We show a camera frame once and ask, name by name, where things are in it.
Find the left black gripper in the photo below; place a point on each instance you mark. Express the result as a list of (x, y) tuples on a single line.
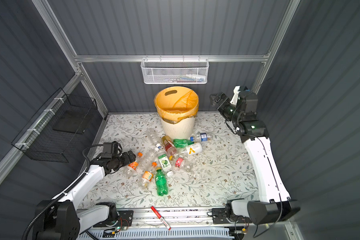
[(127, 160)]

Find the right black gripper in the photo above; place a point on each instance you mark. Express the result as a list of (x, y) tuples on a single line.
[(225, 101)]

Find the orange cap bottle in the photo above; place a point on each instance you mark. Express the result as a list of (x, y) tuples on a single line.
[(131, 168)]

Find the clear bottle white cap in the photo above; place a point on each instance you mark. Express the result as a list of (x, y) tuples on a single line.
[(148, 158)]

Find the orange label bottle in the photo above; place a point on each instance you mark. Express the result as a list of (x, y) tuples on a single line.
[(148, 175)]

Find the clear crushed bottle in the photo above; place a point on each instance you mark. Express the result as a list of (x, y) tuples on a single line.
[(153, 138)]

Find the large green soda bottle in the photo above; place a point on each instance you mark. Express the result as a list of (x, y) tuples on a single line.
[(161, 182)]

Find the pink label bottle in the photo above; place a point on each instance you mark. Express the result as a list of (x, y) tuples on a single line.
[(183, 164)]

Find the white yellow logo bottle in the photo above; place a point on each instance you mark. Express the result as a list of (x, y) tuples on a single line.
[(191, 150)]

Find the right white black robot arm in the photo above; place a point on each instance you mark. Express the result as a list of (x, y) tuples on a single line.
[(274, 204)]

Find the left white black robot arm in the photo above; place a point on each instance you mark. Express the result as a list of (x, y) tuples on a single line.
[(58, 218)]

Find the cream ribbed waste bin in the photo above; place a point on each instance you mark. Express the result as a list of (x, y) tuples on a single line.
[(181, 130)]

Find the orange plastic bin liner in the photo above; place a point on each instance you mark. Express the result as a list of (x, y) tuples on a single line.
[(177, 103)]

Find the green lime label bottle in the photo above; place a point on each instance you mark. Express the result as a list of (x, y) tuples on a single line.
[(164, 162)]

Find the blue label water bottle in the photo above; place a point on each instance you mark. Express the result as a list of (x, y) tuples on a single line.
[(201, 137)]

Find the items in white basket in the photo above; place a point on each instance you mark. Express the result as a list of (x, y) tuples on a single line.
[(190, 78)]

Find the red yellow tea bottle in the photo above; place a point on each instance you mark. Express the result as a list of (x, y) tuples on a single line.
[(168, 145)]

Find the crushed green bottle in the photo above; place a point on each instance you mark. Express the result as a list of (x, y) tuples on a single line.
[(182, 143)]

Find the red marker pen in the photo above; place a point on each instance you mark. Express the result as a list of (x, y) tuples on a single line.
[(161, 218)]

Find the floral table mat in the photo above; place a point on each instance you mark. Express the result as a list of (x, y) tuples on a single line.
[(221, 172)]

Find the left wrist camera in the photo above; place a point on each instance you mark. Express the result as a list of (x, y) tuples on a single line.
[(111, 150)]

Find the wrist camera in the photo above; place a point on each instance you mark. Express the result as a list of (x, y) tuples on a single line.
[(111, 150), (237, 90)]

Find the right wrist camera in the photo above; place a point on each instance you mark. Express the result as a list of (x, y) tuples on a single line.
[(237, 90)]

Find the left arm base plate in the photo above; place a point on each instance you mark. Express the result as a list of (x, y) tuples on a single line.
[(123, 219)]

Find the black wire mesh basket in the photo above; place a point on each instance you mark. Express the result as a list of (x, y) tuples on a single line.
[(54, 135)]

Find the white wire mesh basket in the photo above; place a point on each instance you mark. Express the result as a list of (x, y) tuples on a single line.
[(154, 72)]

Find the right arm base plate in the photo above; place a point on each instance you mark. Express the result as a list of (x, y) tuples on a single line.
[(224, 216)]

